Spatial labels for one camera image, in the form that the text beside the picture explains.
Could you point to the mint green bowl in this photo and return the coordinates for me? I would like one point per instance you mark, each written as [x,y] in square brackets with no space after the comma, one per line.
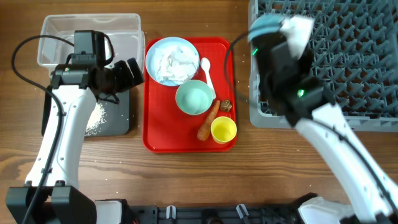
[194,97]

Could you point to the brown mushroom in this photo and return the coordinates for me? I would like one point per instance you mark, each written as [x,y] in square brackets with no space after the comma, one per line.
[226,106]

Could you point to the white crumpled paper napkin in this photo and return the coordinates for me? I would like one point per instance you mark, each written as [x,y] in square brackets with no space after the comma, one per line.
[175,63]

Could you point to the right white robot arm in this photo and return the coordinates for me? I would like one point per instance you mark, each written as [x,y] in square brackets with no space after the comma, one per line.
[310,108]

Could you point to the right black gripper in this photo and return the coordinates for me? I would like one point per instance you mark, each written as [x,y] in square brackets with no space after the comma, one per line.
[301,65]

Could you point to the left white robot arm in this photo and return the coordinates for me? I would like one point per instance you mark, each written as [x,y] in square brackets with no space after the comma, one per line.
[50,193]

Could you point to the black waste tray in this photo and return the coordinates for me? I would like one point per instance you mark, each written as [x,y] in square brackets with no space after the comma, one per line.
[115,112]

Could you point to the orange carrot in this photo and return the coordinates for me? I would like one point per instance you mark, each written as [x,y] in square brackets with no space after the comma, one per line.
[204,130]

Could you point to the white plastic spoon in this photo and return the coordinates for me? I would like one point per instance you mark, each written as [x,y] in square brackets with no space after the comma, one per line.
[205,66]

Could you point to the yellow plastic cup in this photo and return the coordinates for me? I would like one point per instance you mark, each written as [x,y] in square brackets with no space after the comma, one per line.
[223,130]

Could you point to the grey dishwasher rack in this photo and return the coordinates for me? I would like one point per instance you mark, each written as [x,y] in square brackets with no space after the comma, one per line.
[354,47]

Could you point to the large light blue plate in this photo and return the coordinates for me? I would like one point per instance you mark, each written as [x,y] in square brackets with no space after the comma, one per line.
[164,43]

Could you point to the pile of white rice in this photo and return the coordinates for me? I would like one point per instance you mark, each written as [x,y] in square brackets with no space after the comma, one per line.
[96,119]

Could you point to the red serving tray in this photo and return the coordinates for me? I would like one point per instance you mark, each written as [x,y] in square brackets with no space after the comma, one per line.
[167,129]

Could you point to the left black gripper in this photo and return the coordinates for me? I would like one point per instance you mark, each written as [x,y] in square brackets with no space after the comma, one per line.
[127,81]

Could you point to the light blue bowl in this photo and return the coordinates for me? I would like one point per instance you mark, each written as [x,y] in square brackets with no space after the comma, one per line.
[265,24]

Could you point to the clear plastic bin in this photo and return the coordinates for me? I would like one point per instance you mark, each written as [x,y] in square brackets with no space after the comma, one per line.
[124,31]

